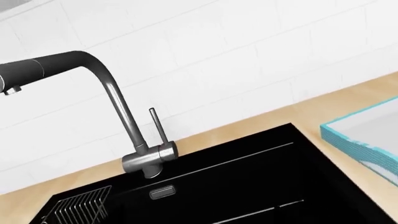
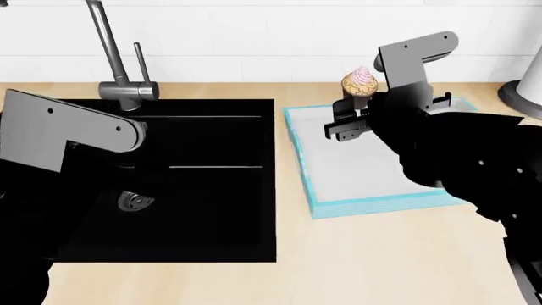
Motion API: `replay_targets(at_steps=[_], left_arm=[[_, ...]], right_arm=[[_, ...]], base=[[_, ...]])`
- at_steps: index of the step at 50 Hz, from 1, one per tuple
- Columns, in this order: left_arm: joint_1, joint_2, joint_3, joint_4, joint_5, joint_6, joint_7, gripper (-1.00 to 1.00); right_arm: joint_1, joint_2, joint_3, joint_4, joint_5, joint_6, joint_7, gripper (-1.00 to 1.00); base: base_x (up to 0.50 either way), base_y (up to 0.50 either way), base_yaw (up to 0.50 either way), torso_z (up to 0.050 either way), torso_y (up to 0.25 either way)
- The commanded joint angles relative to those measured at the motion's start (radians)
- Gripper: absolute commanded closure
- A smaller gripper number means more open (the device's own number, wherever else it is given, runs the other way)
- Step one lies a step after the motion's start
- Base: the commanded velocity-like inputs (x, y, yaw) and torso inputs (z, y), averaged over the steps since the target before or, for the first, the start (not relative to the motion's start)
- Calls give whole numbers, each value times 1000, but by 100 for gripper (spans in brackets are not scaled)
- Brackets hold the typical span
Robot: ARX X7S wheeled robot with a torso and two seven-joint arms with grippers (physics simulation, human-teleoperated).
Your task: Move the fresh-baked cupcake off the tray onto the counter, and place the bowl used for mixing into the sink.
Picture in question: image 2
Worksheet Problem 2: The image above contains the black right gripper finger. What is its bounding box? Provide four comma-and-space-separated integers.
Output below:
332, 97, 370, 121
324, 117, 374, 142

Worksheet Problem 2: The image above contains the pink frosted cupcake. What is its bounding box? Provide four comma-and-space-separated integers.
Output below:
341, 65, 379, 109

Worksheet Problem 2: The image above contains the metal sink drain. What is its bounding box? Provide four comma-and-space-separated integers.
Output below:
117, 190, 157, 213

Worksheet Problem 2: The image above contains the grey camera bracket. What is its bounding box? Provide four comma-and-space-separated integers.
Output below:
373, 30, 461, 94
0, 88, 147, 173

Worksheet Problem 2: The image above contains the grey left camera bracket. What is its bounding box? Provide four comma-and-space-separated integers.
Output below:
0, 88, 147, 173

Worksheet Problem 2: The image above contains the grey right camera bracket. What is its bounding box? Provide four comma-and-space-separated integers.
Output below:
373, 30, 461, 94

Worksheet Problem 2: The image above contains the white roll on grey stand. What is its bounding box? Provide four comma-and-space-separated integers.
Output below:
497, 47, 542, 117

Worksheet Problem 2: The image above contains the black kitchen sink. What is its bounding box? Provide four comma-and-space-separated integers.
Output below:
50, 98, 278, 264

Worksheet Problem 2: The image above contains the grey metal faucet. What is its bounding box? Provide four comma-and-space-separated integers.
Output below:
84, 0, 160, 112

